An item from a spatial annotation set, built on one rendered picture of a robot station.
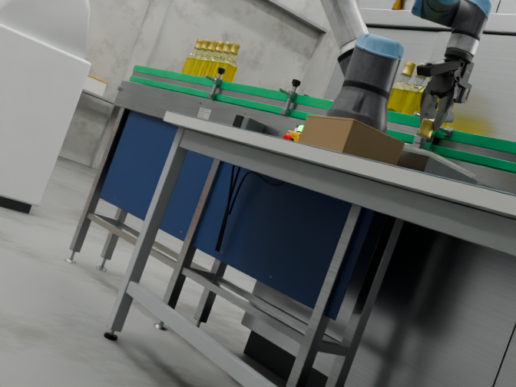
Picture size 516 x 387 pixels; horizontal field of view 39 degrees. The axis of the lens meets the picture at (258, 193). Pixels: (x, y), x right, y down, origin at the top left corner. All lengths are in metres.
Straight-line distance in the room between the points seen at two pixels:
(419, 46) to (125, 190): 1.40
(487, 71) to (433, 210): 1.01
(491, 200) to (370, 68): 0.56
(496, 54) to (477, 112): 0.19
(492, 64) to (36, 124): 2.87
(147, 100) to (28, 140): 1.38
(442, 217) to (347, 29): 0.68
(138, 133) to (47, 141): 1.34
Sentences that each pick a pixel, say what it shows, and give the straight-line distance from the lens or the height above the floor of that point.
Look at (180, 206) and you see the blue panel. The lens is 2.86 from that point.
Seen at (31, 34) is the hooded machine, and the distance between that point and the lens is 4.50.
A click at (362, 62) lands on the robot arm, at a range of 1.77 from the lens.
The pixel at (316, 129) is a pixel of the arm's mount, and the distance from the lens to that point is 1.75.
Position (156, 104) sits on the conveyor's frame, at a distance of 3.20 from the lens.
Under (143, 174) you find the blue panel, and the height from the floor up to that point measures 0.50.
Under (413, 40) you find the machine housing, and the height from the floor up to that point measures 1.29.
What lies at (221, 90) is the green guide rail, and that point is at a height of 0.92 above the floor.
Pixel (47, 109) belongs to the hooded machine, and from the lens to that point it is 4.52.
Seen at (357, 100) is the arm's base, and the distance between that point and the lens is 1.74.
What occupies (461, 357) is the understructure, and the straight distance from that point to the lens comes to 2.24.
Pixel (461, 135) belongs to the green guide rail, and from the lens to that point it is 2.16.
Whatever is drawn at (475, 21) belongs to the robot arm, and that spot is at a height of 1.20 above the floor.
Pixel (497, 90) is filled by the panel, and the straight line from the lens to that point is 2.36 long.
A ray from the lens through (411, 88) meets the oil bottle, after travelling 2.36.
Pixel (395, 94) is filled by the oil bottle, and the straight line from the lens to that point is 2.39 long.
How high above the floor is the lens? 0.60
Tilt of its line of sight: level
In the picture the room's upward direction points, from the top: 20 degrees clockwise
